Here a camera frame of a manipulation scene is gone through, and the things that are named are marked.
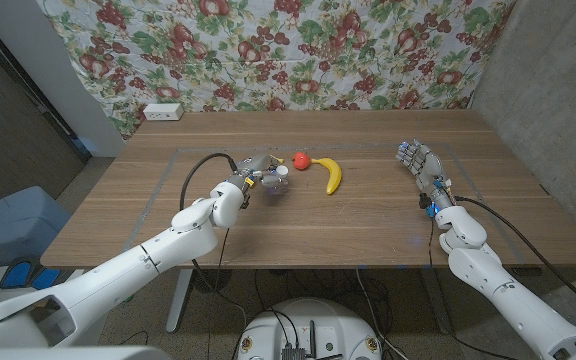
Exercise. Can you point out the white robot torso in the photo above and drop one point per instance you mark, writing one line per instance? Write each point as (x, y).
(68, 354)

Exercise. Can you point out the red apple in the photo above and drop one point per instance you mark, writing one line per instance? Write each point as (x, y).
(302, 161)

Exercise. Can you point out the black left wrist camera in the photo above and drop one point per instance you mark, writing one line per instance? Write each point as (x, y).
(244, 200)

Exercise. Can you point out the round black floor disc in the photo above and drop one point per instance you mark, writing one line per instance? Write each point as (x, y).
(213, 280)

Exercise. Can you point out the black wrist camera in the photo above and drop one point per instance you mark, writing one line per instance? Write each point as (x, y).
(425, 201)
(244, 200)

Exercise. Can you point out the white power outlet box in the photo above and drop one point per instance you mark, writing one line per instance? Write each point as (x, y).
(163, 112)

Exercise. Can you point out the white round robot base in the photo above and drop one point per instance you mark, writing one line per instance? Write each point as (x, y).
(338, 330)

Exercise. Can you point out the floral fruit print backdrop cloth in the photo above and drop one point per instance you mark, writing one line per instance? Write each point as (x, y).
(278, 55)

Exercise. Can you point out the grey table leg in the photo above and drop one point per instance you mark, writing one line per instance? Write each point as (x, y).
(435, 300)
(180, 305)

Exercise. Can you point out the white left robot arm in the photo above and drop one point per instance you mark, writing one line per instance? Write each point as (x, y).
(108, 280)

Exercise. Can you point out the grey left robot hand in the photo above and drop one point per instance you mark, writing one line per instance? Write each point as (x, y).
(258, 167)

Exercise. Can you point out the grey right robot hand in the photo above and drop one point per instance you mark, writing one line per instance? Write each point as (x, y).
(429, 165)

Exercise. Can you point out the grey-blue plastic bin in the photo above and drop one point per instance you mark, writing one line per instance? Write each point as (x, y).
(13, 225)

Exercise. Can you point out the clear medicine bottle white cap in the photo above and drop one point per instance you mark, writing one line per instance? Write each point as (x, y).
(280, 175)

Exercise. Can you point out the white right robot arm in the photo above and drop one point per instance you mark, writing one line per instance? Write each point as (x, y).
(493, 272)

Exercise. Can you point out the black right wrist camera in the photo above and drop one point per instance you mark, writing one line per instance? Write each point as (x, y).
(425, 201)

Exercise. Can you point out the blue foot pedal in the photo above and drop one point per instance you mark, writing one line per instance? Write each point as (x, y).
(45, 279)
(16, 274)

